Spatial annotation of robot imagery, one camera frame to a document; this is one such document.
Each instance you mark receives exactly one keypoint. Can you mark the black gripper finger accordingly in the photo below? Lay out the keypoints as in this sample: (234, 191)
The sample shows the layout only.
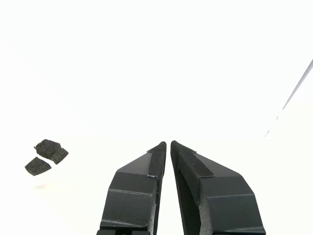
(220, 203)
(132, 195)

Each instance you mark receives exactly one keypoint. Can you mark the black foam cube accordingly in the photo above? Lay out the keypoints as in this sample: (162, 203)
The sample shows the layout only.
(46, 147)
(36, 167)
(61, 155)

